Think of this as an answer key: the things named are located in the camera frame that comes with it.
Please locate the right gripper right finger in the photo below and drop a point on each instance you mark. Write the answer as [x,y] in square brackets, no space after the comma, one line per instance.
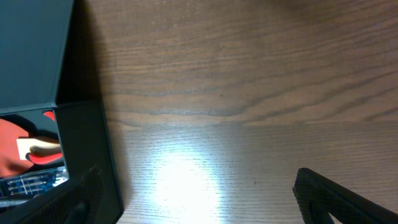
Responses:
[320,199]

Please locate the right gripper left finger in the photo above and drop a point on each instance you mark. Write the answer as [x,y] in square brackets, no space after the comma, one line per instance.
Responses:
[74,201]

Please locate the blue precision screwdriver set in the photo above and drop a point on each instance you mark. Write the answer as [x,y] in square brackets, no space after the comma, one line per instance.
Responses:
[19,189]

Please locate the orange scraper wooden handle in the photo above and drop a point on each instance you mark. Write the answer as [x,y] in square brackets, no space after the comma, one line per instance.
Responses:
[20,151]

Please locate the dark green lidded box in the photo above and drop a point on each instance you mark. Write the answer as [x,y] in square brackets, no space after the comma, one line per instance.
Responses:
[50,88]

